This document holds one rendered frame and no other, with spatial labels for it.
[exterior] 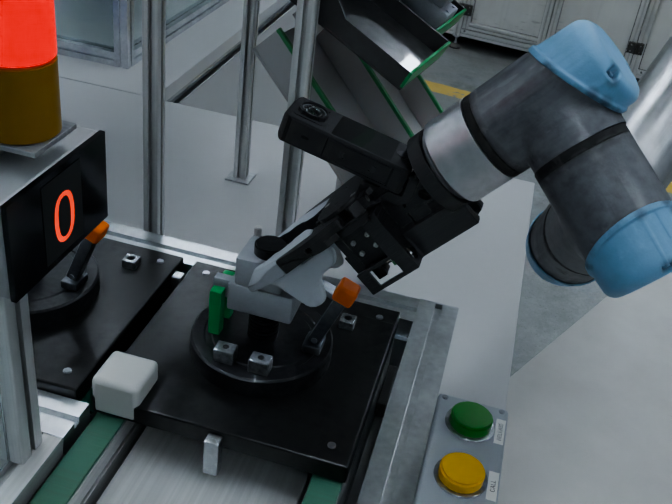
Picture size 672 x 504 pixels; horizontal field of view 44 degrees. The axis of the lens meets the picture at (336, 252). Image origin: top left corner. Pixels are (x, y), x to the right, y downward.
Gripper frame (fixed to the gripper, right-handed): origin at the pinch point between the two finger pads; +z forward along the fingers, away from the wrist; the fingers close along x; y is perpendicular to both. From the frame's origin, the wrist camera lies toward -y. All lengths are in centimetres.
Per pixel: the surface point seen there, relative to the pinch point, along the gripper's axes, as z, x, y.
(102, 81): 55, 77, -30
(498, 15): 62, 410, 58
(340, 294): -4.6, -1.1, 6.4
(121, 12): 46, 85, -37
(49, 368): 18.7, -10.4, -5.7
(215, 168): 33, 53, -5
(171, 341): 13.1, -2.5, 0.8
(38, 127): -8.9, -20.4, -19.9
